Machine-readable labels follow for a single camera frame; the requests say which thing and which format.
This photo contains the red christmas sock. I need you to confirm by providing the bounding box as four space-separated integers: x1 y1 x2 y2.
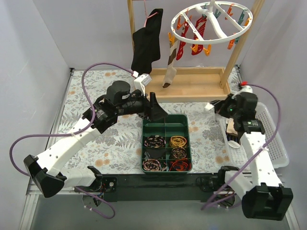
176 23 189 60
194 16 207 37

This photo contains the black white striped sock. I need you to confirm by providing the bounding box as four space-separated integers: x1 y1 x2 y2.
204 100 225 121

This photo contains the brown beige striped sock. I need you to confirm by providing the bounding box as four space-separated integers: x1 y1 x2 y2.
226 118 238 137

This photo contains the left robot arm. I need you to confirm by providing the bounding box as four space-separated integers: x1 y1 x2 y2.
24 80 168 198

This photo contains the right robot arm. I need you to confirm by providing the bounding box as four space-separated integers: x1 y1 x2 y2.
214 92 293 221

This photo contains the white round clip hanger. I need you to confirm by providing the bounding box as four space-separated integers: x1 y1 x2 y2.
170 0 253 45

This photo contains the black white patterned rolled tie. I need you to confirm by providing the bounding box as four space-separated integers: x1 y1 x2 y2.
144 135 166 148

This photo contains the green divided organizer box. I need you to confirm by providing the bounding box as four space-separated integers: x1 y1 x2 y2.
141 114 192 175

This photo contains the yellow rolled tie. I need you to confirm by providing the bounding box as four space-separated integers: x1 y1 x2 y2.
169 136 188 148

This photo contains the wooden tray base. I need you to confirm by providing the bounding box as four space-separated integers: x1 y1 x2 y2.
145 67 230 103

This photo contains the black gold paisley rolled tie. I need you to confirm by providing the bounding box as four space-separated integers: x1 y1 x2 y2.
170 147 187 160

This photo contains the white plastic basket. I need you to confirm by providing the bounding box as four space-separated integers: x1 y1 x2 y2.
215 102 289 169

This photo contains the floral tablecloth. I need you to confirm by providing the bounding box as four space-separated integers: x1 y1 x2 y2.
56 70 231 174

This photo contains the black orange rolled tie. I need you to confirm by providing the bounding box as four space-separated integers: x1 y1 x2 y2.
169 158 192 172

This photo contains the black hanging garment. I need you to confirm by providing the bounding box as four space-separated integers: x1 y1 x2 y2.
131 9 164 75

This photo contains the yellow-orange clothes clip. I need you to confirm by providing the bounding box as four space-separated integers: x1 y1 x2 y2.
203 44 212 57

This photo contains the orange clothes clip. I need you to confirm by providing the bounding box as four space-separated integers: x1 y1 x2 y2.
190 44 203 55

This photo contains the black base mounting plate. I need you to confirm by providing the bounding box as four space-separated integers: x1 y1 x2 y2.
103 173 224 202

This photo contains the teal clothes clip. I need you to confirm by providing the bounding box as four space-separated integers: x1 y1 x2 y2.
235 10 246 45

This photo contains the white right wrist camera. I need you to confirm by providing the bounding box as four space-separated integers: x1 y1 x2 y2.
237 81 253 94

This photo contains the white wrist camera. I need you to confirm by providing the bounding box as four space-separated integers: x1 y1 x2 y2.
134 74 152 96
237 81 253 94

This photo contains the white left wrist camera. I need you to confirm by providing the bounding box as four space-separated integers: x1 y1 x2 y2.
134 74 152 96

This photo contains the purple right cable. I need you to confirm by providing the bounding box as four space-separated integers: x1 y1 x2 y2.
200 83 281 210

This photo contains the purple cable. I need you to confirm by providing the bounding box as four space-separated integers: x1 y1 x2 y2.
200 83 281 210
9 62 140 219

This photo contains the wooden rack post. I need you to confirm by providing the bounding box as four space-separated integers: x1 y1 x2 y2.
220 0 265 89
127 0 135 51

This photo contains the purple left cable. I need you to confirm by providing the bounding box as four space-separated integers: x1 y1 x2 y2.
9 62 140 219

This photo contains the left wooden rack post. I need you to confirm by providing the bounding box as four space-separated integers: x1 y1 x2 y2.
127 0 135 51

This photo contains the aluminium frame rail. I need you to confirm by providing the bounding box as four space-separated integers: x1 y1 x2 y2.
19 190 88 230

